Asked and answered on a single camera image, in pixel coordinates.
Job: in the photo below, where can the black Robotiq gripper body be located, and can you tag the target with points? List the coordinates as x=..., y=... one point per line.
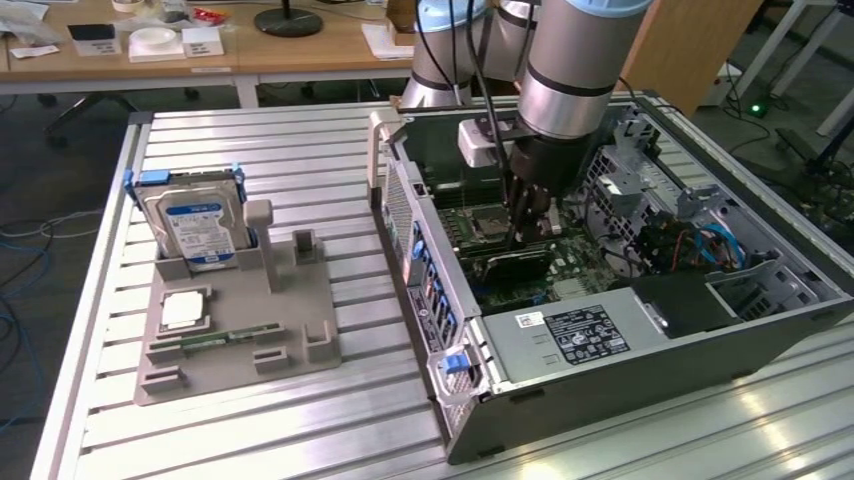
x=543, y=162

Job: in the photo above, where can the green graphics card black cooler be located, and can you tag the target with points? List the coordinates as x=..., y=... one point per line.
x=514, y=267

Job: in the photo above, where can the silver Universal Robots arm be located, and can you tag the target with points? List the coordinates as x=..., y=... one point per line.
x=567, y=75

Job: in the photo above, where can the CPU socket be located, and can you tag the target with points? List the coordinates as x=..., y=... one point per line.
x=486, y=222

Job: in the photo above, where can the green motherboard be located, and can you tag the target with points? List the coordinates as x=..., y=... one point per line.
x=581, y=260

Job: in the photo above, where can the grey power supply unit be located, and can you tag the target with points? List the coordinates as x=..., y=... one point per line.
x=527, y=350

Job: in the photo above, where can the blue case latch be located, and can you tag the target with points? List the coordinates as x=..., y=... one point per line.
x=454, y=363

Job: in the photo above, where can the stack of white papers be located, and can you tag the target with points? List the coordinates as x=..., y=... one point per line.
x=390, y=45

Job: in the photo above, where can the brown cardboard box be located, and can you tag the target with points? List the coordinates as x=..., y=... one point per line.
x=400, y=15

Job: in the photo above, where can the open black PC case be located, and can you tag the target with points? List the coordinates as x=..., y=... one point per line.
x=601, y=400

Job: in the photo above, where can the black floor stand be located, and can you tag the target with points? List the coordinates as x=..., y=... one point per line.
x=823, y=155

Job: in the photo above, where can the grey plastic parts rack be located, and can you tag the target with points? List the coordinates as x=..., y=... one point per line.
x=234, y=297

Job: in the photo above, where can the black round lamp base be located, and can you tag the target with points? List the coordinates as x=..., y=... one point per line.
x=288, y=22

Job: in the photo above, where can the hard disk in blue carrier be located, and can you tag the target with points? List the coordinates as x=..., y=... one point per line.
x=194, y=225

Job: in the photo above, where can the green RAM stick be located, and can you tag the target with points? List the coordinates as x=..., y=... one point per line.
x=214, y=341

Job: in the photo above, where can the silver CPU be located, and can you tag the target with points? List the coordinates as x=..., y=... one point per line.
x=183, y=310

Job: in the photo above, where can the small white box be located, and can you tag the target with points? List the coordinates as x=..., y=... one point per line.
x=200, y=45

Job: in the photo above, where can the red packet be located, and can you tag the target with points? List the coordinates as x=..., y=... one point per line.
x=206, y=15

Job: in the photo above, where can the white tray with bowl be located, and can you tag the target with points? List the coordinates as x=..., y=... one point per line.
x=155, y=47

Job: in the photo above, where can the black office chair base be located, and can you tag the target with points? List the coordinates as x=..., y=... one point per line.
x=80, y=112

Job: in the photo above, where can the white tape roll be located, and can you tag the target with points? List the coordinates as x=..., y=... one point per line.
x=126, y=6

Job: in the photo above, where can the white box with black lid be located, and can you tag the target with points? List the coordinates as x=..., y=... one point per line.
x=93, y=42

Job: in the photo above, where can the wooden desk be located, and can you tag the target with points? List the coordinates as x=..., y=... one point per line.
x=67, y=67

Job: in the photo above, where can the white paper label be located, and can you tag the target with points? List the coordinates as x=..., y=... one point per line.
x=33, y=51

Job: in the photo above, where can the crumpled plastic bag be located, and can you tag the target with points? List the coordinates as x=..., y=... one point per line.
x=23, y=20

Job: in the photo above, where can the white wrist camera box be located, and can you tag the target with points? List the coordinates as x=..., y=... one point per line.
x=475, y=145

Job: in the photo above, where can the white table frame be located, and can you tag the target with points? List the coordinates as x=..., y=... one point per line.
x=767, y=50

